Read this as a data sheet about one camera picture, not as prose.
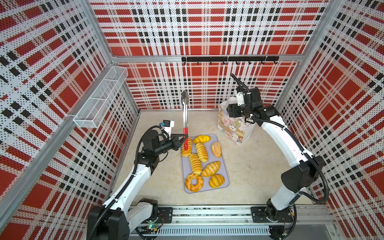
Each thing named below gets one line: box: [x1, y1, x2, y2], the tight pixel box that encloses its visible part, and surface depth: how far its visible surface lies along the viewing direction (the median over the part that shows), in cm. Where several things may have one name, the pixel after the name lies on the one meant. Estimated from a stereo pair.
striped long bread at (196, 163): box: [189, 152, 203, 175], surface depth 90 cm
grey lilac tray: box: [181, 133, 230, 194], surface depth 90 cm
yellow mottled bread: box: [193, 134, 211, 144], surface depth 103 cm
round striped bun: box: [209, 173, 225, 189], surface depth 84 cm
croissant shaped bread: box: [201, 161, 221, 177], surface depth 88 cm
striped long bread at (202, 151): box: [196, 141, 209, 163], surface depth 95 cm
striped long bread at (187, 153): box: [181, 137, 193, 157], surface depth 96 cm
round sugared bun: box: [211, 141, 222, 158], surface depth 95 cm
